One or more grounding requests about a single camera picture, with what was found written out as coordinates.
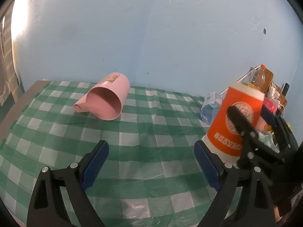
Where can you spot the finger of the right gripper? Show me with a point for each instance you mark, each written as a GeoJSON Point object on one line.
{"type": "Point", "coordinates": [284, 137]}
{"type": "Point", "coordinates": [254, 152]}

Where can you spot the orange capped drink bottle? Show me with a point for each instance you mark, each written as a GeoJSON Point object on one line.
{"type": "Point", "coordinates": [257, 78]}

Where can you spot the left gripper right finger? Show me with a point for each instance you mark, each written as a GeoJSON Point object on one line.
{"type": "Point", "coordinates": [243, 197]}

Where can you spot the brown wooden box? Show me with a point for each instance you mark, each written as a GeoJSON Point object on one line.
{"type": "Point", "coordinates": [267, 80]}

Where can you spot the grey patterned curtain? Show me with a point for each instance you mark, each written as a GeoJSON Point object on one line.
{"type": "Point", "coordinates": [10, 84]}

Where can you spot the green checkered tablecloth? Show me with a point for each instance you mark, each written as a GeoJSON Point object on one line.
{"type": "Point", "coordinates": [151, 176]}

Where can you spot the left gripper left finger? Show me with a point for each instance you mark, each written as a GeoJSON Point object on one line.
{"type": "Point", "coordinates": [47, 205]}

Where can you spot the pink plastic cup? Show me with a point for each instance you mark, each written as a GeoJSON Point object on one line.
{"type": "Point", "coordinates": [105, 100]}

